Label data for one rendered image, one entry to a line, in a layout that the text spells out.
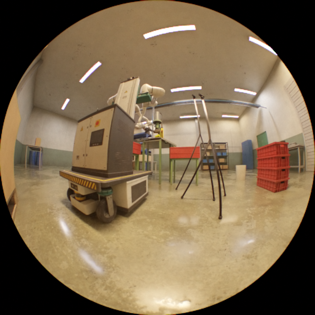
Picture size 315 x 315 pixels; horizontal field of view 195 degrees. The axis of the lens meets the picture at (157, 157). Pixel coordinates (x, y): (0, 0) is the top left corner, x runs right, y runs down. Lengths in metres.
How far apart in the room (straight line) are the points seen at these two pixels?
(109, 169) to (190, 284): 0.70
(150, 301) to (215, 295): 0.20
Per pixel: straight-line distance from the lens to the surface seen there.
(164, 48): 3.98
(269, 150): 1.70
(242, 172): 2.57
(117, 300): 0.43
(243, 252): 0.58
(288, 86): 5.42
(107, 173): 0.60
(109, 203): 0.63
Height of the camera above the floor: 0.41
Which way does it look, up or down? 4 degrees up
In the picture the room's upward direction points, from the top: 1 degrees clockwise
